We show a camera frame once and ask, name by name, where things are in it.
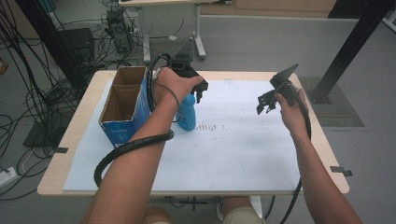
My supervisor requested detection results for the person's leg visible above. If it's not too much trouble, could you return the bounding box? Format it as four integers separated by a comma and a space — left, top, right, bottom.
216, 195, 267, 224
143, 204, 173, 224

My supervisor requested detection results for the white desk with legs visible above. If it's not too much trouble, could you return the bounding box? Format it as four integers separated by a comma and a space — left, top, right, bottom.
119, 0, 233, 65

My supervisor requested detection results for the tangle of black floor cables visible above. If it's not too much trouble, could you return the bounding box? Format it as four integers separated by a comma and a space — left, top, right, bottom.
0, 0, 132, 202

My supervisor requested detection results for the white table mat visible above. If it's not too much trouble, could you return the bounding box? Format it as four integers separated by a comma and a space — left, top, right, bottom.
62, 78, 302, 192

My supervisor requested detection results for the person's left leg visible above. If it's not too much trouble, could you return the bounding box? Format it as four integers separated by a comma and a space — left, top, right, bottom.
143, 204, 173, 224

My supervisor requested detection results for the white power strip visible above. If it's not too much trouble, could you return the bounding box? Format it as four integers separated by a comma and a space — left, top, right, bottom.
0, 166, 17, 189

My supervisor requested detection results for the blue cardboard box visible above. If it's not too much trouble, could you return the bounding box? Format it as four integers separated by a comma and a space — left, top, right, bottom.
98, 65, 154, 148

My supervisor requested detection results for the blue plastic bottle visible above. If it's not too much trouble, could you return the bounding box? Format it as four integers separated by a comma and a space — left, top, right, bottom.
177, 92, 198, 132

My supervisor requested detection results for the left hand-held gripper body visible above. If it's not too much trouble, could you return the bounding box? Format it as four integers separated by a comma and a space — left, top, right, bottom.
167, 36, 209, 91

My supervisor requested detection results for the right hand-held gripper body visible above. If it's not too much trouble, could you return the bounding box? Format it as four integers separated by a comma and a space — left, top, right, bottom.
269, 63, 301, 107

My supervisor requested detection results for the black spiral-wrapped gripper cable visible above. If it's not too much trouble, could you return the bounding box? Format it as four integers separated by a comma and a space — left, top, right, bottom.
93, 53, 182, 189

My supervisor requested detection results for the black metal frame post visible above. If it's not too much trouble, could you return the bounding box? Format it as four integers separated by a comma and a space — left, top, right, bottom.
14, 0, 90, 92
307, 0, 396, 105

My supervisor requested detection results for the black computer tower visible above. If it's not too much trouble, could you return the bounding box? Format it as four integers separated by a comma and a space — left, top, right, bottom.
105, 8, 134, 54

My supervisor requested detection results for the person's right hand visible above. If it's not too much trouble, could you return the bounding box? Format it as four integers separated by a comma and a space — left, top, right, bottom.
276, 88, 310, 140

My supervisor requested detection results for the person's right leg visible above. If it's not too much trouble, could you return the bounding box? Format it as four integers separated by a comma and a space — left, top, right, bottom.
216, 195, 267, 224

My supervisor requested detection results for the white table leg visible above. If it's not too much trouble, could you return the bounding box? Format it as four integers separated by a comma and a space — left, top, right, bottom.
248, 195, 264, 219

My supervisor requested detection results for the black equipment box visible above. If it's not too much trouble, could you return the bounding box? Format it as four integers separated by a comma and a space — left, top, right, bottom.
58, 27, 96, 64

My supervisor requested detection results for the person's left hand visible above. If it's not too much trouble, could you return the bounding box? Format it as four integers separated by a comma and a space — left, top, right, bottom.
153, 66, 204, 108

